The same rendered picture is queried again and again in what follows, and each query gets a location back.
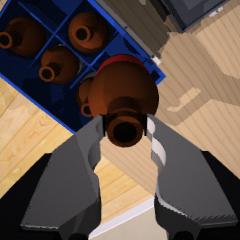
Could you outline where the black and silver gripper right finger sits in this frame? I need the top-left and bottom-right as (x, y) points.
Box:
(143, 113), (240, 240)

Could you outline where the blue plastic crate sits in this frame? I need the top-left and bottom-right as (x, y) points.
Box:
(0, 0), (167, 134)

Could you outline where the dark grey square tray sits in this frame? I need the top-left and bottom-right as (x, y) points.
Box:
(158, 0), (230, 34)

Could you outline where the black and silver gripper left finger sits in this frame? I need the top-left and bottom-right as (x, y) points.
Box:
(0, 114), (106, 240)

